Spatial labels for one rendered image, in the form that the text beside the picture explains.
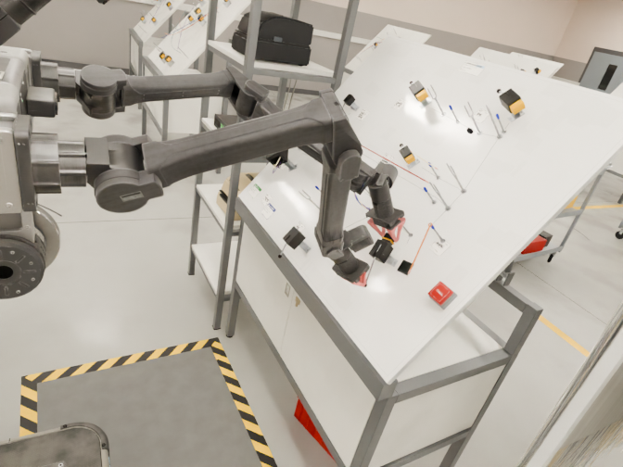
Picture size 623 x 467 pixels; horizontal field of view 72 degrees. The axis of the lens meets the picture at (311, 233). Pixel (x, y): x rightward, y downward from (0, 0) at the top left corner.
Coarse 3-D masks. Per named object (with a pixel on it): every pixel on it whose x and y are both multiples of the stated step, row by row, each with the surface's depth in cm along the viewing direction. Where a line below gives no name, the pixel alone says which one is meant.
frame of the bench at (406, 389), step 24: (240, 240) 214; (240, 288) 219; (264, 336) 197; (480, 360) 145; (504, 360) 150; (408, 384) 129; (432, 384) 132; (384, 408) 125; (336, 456) 150; (360, 456) 137; (408, 456) 154; (456, 456) 177
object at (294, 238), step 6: (294, 228) 155; (288, 234) 155; (294, 234) 153; (300, 234) 154; (288, 240) 154; (294, 240) 154; (300, 240) 155; (294, 246) 155; (300, 246) 158; (306, 246) 160; (282, 252) 157; (306, 252) 160
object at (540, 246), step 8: (608, 168) 375; (600, 176) 375; (592, 192) 382; (584, 200) 388; (568, 208) 394; (584, 208) 391; (560, 216) 371; (568, 216) 381; (576, 216) 395; (544, 232) 403; (568, 232) 402; (536, 240) 381; (544, 240) 385; (528, 248) 378; (536, 248) 385; (544, 248) 402; (552, 248) 398; (560, 248) 408; (520, 256) 370; (528, 256) 378; (536, 256) 386; (552, 256) 412
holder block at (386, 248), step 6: (378, 240) 132; (378, 246) 131; (384, 246) 130; (390, 246) 131; (372, 252) 131; (378, 252) 130; (384, 252) 130; (390, 252) 132; (378, 258) 129; (384, 258) 131
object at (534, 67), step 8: (480, 48) 560; (472, 56) 561; (480, 56) 553; (488, 56) 545; (496, 56) 537; (504, 56) 529; (512, 56) 522; (504, 64) 522; (512, 64) 516; (520, 64) 508; (528, 64) 501; (536, 64) 495; (544, 64) 488; (536, 72) 480; (544, 72) 482; (552, 72) 477
